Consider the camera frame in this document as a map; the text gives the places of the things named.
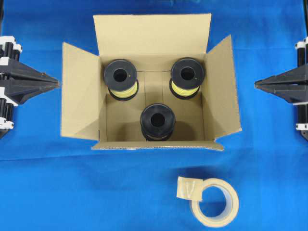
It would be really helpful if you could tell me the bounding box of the yellow wire spool left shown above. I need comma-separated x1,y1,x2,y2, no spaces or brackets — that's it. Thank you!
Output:
103,59,139,101

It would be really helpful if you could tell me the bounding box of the brown cardboard box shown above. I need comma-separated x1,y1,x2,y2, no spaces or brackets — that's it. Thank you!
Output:
61,14,242,151

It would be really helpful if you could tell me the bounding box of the black spool front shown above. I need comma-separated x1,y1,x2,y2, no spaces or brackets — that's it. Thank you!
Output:
140,103,176,141

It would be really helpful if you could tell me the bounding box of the beige packing tape roll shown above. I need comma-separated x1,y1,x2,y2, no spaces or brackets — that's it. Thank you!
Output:
177,176,239,228

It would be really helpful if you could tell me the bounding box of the yellow wire spool right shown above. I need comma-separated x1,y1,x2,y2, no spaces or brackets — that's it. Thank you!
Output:
169,57,205,100

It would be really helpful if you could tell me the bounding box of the yellow wire spool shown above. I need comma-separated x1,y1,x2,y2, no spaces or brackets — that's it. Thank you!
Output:
169,57,205,100
103,59,139,101

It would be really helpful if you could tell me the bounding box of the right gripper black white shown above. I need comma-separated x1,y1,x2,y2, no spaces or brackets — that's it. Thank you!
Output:
254,37,308,140

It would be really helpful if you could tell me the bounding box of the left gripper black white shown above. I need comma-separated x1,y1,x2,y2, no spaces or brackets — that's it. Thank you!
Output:
0,36,60,139

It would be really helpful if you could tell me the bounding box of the blue table cloth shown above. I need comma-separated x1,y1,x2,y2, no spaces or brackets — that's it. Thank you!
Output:
0,0,308,231

